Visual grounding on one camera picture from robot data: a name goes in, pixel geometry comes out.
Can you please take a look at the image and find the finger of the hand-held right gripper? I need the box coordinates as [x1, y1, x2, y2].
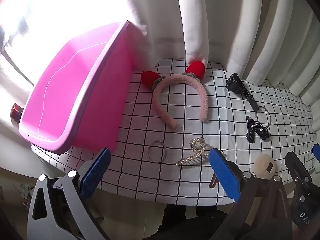
[284, 151, 315, 198]
[312, 143, 320, 172]

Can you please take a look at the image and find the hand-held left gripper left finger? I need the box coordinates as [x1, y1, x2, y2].
[27, 147, 112, 240]

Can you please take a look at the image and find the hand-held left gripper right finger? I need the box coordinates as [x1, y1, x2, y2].
[208, 148, 293, 240]

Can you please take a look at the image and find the pearl hair clip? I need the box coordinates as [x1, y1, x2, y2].
[175, 137, 209, 167]

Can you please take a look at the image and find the beige fluffy pompom keychain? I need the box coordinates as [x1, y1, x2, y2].
[253, 155, 277, 180]

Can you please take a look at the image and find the black strap keychain with ring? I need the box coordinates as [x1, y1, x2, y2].
[245, 106, 272, 144]

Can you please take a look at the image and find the pink plastic basin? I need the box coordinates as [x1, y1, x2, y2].
[19, 21, 133, 155]

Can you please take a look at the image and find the brown hair clip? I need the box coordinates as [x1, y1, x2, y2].
[209, 172, 219, 188]

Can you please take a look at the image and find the white checkered cloth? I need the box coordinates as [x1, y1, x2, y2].
[31, 57, 316, 206]

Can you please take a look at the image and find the dark cloth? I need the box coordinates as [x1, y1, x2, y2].
[140, 202, 237, 240]

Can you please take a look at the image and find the pink strawberry headband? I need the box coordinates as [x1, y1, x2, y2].
[141, 60, 210, 130]

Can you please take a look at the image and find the black wrist watch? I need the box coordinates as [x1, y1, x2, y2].
[225, 73, 260, 112]

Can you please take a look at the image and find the red metal bottle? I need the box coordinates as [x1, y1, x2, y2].
[10, 103, 24, 123]

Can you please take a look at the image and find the white curtain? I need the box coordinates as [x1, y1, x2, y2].
[0, 0, 320, 105]

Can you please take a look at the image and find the silver wire bangle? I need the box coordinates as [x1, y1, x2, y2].
[149, 141, 167, 164]

